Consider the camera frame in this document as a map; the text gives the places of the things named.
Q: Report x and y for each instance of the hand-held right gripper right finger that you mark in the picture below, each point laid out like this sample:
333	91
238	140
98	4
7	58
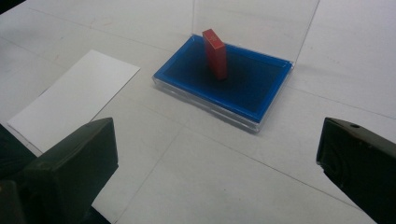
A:
361	158

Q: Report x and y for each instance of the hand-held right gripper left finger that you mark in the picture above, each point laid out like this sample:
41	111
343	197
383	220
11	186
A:
71	168

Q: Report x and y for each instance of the blue ink pad clear case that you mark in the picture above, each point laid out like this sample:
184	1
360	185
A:
249	90

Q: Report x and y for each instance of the red rectangular stamp block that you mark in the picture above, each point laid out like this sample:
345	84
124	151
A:
216	57

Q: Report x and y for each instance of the white paper sheet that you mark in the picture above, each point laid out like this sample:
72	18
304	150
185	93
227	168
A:
71	99

